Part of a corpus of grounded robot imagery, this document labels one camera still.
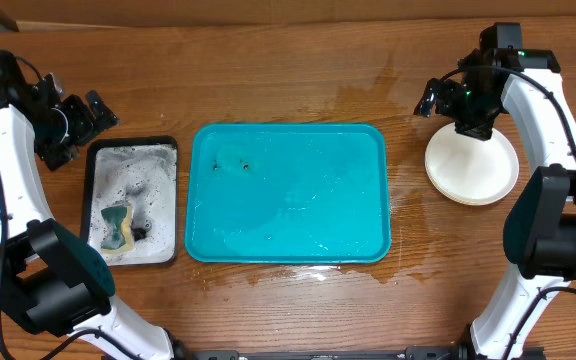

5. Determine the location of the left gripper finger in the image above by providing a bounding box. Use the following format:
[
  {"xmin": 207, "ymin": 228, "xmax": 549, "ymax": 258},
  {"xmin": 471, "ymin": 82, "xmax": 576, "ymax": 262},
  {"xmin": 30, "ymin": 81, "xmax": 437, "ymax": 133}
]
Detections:
[
  {"xmin": 85, "ymin": 90, "xmax": 119, "ymax": 134},
  {"xmin": 43, "ymin": 72, "xmax": 66, "ymax": 100}
]

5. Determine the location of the white plate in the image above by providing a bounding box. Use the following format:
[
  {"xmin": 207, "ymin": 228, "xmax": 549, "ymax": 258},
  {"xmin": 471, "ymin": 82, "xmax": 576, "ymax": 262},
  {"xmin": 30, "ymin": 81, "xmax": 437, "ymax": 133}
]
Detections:
[{"xmin": 423, "ymin": 121, "xmax": 520, "ymax": 204}]

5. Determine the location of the yellow-green plate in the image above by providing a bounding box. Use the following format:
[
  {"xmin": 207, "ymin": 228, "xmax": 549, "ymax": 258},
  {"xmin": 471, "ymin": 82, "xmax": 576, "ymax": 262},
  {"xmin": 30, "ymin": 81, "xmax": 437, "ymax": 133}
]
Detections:
[{"xmin": 428, "ymin": 172, "xmax": 518, "ymax": 206}]

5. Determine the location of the green yellow sponge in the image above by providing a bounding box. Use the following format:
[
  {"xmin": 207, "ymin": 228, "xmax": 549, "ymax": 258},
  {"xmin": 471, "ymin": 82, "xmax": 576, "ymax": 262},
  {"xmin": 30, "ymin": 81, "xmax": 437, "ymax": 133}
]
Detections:
[{"xmin": 100, "ymin": 204, "xmax": 135, "ymax": 255}]

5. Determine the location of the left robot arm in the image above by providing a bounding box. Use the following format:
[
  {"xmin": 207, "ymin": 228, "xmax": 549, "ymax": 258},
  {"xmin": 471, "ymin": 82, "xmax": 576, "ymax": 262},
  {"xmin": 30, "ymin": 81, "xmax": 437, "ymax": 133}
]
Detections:
[{"xmin": 0, "ymin": 50, "xmax": 185, "ymax": 359}]

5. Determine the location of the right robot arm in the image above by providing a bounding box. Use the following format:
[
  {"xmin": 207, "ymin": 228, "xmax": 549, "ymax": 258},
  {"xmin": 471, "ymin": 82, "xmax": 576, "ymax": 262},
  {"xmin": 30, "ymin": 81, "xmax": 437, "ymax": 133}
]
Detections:
[{"xmin": 406, "ymin": 22, "xmax": 576, "ymax": 359}]

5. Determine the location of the black plastic tray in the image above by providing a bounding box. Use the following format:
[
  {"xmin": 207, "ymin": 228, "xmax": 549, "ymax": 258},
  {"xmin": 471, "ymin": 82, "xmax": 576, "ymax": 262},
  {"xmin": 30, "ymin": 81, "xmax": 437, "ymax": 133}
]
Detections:
[{"xmin": 80, "ymin": 136, "xmax": 179, "ymax": 266}]

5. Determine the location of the teal plastic tray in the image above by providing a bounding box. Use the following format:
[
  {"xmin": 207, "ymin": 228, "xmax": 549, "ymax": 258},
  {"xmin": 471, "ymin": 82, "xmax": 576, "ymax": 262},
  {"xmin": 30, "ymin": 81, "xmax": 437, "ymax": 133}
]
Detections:
[{"xmin": 184, "ymin": 124, "xmax": 392, "ymax": 265}]

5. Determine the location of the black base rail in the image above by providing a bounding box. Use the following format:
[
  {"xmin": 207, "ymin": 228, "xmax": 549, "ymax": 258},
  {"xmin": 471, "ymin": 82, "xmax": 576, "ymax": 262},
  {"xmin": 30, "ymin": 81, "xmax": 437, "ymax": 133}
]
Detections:
[{"xmin": 101, "ymin": 345, "xmax": 547, "ymax": 360}]

